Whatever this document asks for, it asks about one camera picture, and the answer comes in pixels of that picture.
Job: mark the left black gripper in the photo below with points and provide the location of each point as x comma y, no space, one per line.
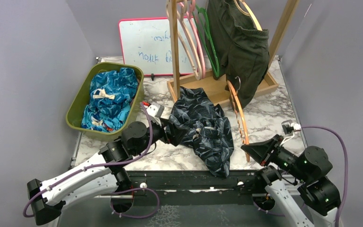
175,133

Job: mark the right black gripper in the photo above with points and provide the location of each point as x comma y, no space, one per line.
262,151

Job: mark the dark blue patterned shorts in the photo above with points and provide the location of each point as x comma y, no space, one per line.
209,130

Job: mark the orange wooden hanger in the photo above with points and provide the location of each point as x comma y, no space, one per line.
239,113

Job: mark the blue leaf print shorts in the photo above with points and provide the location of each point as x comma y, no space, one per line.
111,93

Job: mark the pink plastic hanger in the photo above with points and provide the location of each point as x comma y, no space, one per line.
197,40

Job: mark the green plastic hanger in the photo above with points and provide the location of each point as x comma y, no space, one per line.
203,26

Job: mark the light wooden hanger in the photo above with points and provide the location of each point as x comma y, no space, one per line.
186,40

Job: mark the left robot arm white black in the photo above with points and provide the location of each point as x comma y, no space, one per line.
103,173

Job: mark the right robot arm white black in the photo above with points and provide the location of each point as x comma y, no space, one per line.
310,168

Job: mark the dark olive shorts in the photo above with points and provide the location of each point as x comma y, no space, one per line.
242,50

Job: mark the beige wooden hanger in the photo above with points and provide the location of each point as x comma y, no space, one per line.
243,7

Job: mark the wooden clothes rack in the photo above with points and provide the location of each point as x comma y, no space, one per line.
219,91

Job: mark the olive green plastic basket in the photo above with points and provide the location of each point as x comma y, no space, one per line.
76,111

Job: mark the red framed whiteboard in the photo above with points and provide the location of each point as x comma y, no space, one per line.
146,44

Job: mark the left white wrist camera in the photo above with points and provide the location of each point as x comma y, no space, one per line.
154,111

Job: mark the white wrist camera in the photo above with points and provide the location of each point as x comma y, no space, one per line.
290,128
154,111

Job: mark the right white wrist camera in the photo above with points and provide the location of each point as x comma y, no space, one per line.
290,128

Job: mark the black metal base rail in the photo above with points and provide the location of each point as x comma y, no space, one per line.
155,189

